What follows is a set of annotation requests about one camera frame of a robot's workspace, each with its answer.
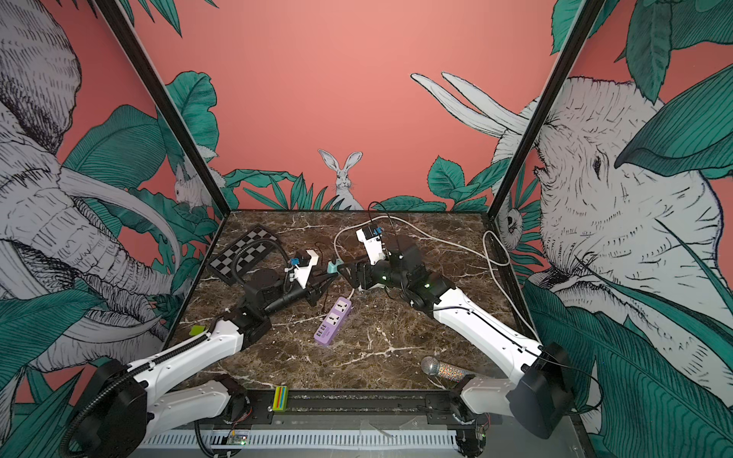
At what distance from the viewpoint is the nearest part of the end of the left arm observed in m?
0.60

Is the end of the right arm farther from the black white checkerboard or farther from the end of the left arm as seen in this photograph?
the black white checkerboard

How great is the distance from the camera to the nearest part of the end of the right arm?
558 millimetres

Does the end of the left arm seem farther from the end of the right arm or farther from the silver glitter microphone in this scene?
the silver glitter microphone
